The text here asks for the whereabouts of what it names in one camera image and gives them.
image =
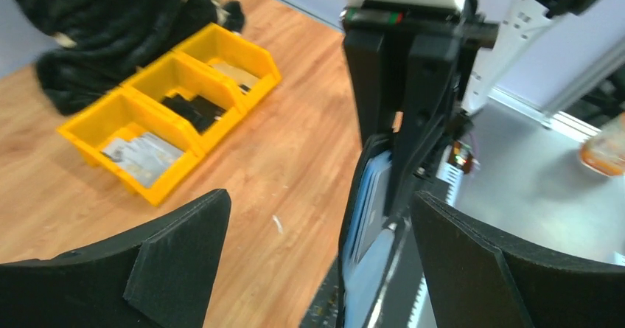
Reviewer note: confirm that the black floral blanket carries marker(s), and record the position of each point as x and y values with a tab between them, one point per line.
100	43

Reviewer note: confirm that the yellow bin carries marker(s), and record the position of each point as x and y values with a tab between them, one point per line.
194	92
126	114
213	44

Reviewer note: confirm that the black cards in bin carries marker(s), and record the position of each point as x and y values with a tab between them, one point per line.
199	112

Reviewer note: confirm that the orange snack packet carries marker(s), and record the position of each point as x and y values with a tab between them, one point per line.
604	152

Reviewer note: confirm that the silver VIP card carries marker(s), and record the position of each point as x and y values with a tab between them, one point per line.
368	216

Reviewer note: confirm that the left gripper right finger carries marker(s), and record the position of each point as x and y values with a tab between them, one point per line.
480	276

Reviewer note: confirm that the middle yellow bin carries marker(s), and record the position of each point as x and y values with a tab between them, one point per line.
194	92

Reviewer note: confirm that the left yellow bin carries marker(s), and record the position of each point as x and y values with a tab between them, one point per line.
126	114

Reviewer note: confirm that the beige cards in bin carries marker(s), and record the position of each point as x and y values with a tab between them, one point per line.
242	78

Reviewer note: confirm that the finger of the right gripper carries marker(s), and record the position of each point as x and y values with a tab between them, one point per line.
374	62
429	66

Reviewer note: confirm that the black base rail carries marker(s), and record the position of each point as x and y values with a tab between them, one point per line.
409	294

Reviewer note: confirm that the silver cards in bin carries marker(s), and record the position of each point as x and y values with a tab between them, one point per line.
145	158

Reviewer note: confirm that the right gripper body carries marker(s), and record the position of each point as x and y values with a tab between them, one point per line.
413	26

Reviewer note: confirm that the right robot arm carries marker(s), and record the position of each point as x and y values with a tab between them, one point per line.
476	73

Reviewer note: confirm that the right yellow bin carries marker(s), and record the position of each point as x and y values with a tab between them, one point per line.
213	44

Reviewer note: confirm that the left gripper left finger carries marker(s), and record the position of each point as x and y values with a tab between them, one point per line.
158	274

